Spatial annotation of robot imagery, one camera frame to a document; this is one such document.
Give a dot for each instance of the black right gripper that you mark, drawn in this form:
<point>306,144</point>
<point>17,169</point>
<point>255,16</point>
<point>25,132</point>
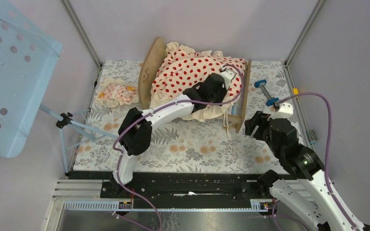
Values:
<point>259,118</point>

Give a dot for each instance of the red strawberry print duvet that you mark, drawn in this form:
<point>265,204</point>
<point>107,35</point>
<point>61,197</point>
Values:
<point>183,67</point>

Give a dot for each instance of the wooden pet bed frame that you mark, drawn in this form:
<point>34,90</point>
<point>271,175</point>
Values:
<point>153,62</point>

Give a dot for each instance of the checkered ruffled pillow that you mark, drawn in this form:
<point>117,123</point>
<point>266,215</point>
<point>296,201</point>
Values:
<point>113,92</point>

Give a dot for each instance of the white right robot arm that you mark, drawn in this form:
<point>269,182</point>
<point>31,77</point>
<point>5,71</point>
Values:
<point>328,212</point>

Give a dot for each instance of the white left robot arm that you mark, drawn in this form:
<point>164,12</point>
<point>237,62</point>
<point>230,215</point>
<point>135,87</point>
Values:
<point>134,135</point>

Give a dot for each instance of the blue dumbbell toy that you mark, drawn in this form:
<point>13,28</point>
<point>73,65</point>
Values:
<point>261,84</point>

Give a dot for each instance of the blue striped mattress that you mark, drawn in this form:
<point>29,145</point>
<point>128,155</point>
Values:
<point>235,108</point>

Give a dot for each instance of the yellow clip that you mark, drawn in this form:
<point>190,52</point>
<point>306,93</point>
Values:
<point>295,91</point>

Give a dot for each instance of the floral table mat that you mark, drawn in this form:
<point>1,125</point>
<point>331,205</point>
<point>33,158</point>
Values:
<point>187,145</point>

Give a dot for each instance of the blue perforated music stand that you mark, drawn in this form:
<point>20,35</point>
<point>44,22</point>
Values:
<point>28,57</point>

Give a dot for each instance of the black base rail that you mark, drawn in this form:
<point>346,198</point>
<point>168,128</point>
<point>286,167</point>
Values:
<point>198,190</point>

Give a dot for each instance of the grey cable duct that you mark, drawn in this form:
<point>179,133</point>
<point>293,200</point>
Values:
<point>253,206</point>

